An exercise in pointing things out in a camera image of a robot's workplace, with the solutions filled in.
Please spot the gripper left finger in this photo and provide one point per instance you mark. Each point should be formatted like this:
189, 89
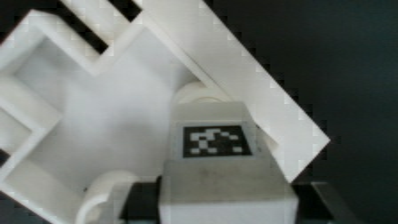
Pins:
106, 198

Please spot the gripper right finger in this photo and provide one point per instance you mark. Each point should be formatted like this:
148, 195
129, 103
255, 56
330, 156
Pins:
344, 216

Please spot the white chair leg block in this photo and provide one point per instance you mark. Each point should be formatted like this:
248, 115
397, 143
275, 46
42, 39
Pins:
223, 187

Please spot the white chair seat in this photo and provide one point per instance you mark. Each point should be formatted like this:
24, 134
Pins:
84, 101

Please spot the white U-shaped fence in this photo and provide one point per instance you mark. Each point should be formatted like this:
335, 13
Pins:
237, 76

